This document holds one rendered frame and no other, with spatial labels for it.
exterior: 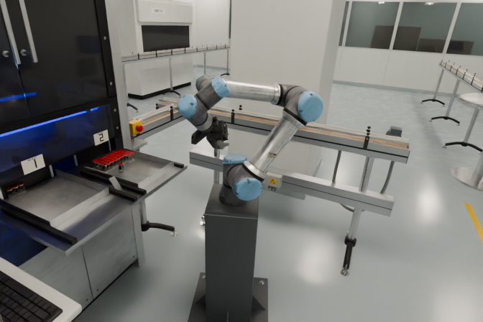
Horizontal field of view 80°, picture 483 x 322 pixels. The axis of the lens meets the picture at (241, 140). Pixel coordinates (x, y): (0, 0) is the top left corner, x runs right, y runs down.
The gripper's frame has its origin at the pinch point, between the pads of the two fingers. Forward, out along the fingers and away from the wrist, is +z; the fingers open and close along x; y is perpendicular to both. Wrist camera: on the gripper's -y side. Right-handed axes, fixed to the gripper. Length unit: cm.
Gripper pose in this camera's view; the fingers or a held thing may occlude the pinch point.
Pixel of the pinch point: (221, 144)
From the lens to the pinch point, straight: 131.2
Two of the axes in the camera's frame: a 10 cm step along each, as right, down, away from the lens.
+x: -0.8, -8.8, 4.7
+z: 3.6, 4.2, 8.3
